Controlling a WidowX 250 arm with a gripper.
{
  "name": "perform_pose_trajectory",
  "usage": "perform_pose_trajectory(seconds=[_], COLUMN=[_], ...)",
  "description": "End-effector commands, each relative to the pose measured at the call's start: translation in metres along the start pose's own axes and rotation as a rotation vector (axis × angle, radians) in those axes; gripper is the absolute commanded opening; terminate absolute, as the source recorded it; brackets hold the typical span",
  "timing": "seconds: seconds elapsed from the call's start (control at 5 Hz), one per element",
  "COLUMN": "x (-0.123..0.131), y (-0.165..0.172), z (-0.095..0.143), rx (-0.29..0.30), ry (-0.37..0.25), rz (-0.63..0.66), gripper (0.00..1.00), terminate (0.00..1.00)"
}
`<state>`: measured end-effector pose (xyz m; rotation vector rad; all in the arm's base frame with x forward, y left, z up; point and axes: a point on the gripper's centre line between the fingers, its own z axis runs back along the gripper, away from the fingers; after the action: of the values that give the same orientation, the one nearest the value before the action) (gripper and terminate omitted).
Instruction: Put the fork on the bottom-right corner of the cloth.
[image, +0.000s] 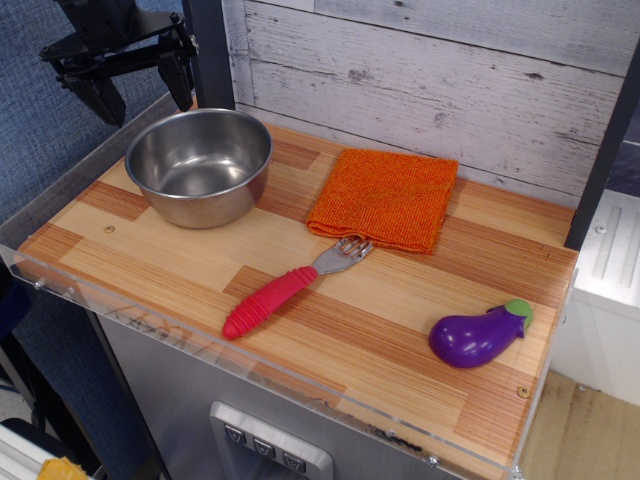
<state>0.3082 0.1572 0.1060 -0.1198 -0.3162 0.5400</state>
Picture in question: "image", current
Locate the silver control panel with buttons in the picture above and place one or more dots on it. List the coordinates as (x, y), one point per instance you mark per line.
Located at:
(253, 449)

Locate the white cabinet at right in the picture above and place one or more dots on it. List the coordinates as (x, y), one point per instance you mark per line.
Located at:
(597, 343)

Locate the fork with red handle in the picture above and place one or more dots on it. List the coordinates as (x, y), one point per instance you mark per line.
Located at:
(260, 305)

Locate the purple toy eggplant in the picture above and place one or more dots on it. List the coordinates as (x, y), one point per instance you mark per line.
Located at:
(464, 341)

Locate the clear acrylic front guard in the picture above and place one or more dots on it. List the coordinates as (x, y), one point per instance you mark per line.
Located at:
(125, 374)

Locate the orange folded cloth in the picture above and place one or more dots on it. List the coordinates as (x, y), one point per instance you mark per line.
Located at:
(396, 200)

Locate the stainless steel bowl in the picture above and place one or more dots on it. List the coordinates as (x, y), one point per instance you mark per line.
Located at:
(201, 169)

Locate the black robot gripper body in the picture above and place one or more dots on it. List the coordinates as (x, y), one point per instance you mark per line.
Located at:
(113, 38)

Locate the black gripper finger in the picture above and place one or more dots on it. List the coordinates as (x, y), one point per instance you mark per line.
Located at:
(177, 79)
(102, 98)

